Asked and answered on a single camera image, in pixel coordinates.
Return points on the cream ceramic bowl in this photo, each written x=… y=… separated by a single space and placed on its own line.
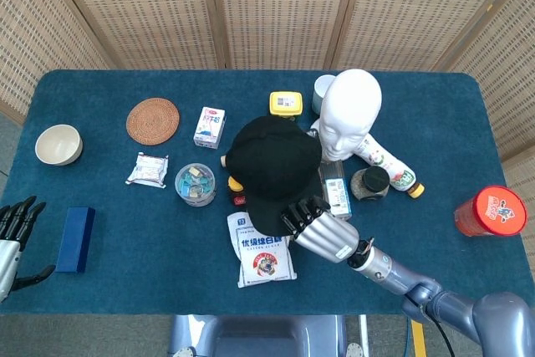
x=58 y=146

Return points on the pale blue cup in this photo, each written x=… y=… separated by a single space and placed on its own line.
x=321 y=93

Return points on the white blue milk carton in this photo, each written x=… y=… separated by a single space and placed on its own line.
x=209 y=128

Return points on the long dark blue box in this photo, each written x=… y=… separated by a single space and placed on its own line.
x=75 y=240

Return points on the blue grey robot torso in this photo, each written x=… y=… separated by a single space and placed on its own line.
x=259 y=336

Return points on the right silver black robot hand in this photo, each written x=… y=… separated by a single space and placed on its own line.
x=326 y=233

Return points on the white castor sugar bag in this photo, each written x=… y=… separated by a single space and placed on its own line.
x=263 y=261

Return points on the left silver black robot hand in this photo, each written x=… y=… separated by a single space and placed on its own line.
x=10 y=256

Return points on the black cap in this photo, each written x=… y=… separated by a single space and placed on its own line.
x=271 y=164

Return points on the white fruit print drink bottle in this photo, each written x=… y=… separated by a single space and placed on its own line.
x=388 y=164

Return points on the white red snack packet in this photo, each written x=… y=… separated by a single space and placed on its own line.
x=147 y=170

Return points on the blue table cloth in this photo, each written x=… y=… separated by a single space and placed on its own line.
x=125 y=240

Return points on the woven bamboo folding screen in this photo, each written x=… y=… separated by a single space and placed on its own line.
x=267 y=10

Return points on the yellow lid green container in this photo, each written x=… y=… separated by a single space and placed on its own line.
x=286 y=103

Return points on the clear jar of binder clips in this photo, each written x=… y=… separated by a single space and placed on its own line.
x=195 y=183

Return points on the right blue grey robot arm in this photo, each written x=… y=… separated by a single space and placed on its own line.
x=460 y=307

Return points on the round woven rattan coaster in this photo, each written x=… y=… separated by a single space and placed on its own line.
x=153 y=121

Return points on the red snack canister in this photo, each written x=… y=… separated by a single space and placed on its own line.
x=497 y=210

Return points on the white foam mannequin head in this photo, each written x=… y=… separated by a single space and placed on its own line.
x=351 y=110

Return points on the glass spice jar black lid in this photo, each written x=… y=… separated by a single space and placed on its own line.
x=374 y=179

